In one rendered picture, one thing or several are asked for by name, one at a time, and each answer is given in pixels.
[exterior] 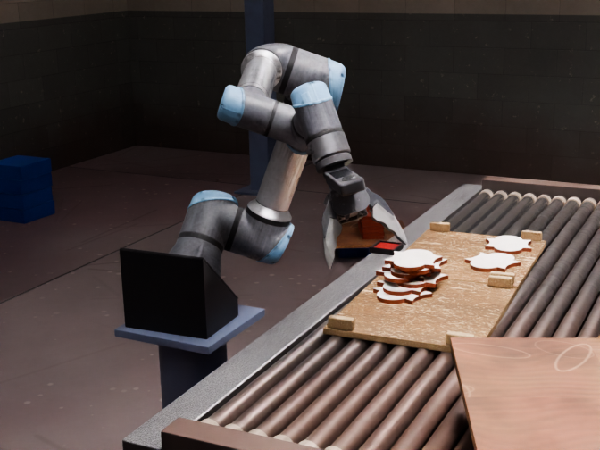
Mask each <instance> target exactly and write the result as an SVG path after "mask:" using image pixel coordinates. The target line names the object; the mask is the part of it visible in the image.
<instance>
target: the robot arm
mask: <svg viewBox="0 0 600 450"><path fill-rule="evenodd" d="M241 75H242V76H241V79H240V81H239V83H238V85H237V87H235V86H231V85H229V86H227V87H226V88H225V91H224V93H223V96H222V99H221V103H220V106H219V110H218V112H217V117H218V119H219V120H221V121H224V122H227V123H229V124H230V125H231V126H237V127H240V128H242V129H247V130H249V131H252V132H254V133H257V134H260V135H263V136H266V137H268V138H272V139H275V140H276V143H275V146H274V148H273V151H272V154H271V158H270V160H269V163H268V166H267V169H266V172H265V174H264V177H263V179H262V184H261V186H260V189H259V192H258V195H257V197H256V198H255V200H252V201H250V202H249V203H248V204H247V207H246V208H242V207H239V206H238V200H237V199H236V198H235V197H234V196H232V195H230V194H228V193H225V192H222V191H218V190H205V191H201V192H198V193H196V194H195V195H194V196H193V198H192V200H191V203H190V205H189V207H188V208H187V214H186V217H185V220H184V221H183V224H182V227H181V230H180V233H179V237H178V240H177V242H176V244H175V245H174V247H173V248H172V249H171V250H170V252H169V254H182V255H190V256H197V257H203V258H204V259H205V260H206V261H207V262H208V263H209V264H210V265H211V266H212V268H213V269H214V270H215V271H216V272H217V273H218V274H219V276H221V254H222V251H223V250H226V251H229V252H231V253H234V254H239V255H242V256H244V257H247V258H250V259H253V260H256V261H257V262H262V263H268V264H274V263H276V262H277V261H278V260H279V259H280V257H281V256H282V255H283V253H284V251H285V250H286V248H287V246H288V242H289V240H290V238H291V236H292V234H293V231H294V225H293V224H292V223H290V222H291V219H292V217H291V215H290V213H289V211H288V208H289V206H290V204H291V201H292V198H293V196H294V193H295V191H296V187H297V184H298V181H299V179H300V177H301V174H302V171H303V168H304V165H305V162H306V159H307V156H308V155H309V154H311V155H312V161H313V164H315V167H316V170H317V172H318V173H320V174H323V177H324V178H325V179H326V182H327V184H328V185H329V190H330V192H329V194H327V195H326V198H325V200H324V202H323V203H324V205H325V208H326V209H325V211H324V213H323V215H322V219H321V225H322V231H323V245H324V254H325V259H326V262H327V265H328V266H329V269H332V266H333V262H334V260H335V257H336V256H335V255H334V251H335V248H336V247H337V237H338V236H339V235H340V233H341V230H342V224H345V223H348V222H351V221H356V220H359V219H361V218H363V216H364V217H365V216H367V214H368V213H367V210H366V208H367V207H368V206H369V207H370V208H371V209H370V212H371V218H372V219H373V220H374V221H376V222H377V223H381V224H382V225H383V226H384V227H385V228H386V229H387V230H388V231H390V232H392V233H394V235H395V236H396V239H398V240H399V241H400V242H402V243H403V244H404V245H406V244H407V241H406V237H405V234H404V231H403V229H402V228H401V226H400V224H399V222H398V221H397V219H396V217H395V215H394V214H393V212H392V211H391V209H390V208H389V206H388V204H387V203H386V201H385V200H384V199H383V198H382V197H381V196H379V195H377V194H375V193H373V192H371V191H370V190H369V189H368V188H367V187H366V186H365V184H364V180H363V178H362V177H361V176H360V175H358V174H357V173H355V172H354V171H352V170H351V169H349V168H348V167H347V165H348V164H350V163H351V162H352V161H353V159H352V156H351V154H350V152H351V150H350V147H349V145H348V142H347V139H346V135H345V132H344V131H343V129H342V126H341V123H340V120H339V118H338V114H337V111H338V107H339V104H340V100H341V96H342V92H343V87H344V82H345V76H346V69H345V67H344V65H343V64H341V63H339V62H335V61H333V60H330V58H326V57H323V56H320V55H317V54H313V53H311V52H308V51H305V50H303V49H300V48H297V47H294V46H291V45H288V44H282V43H272V44H266V45H262V46H258V47H256V48H254V49H252V50H251V51H250V52H248V53H247V55H246V56H245V58H244V60H243V62H242V64H241ZM272 91H275V92H278V93H280V94H282V95H284V96H285V98H284V101H283V103H281V102H279V101H277V100H273V99H271V94H272Z"/></svg>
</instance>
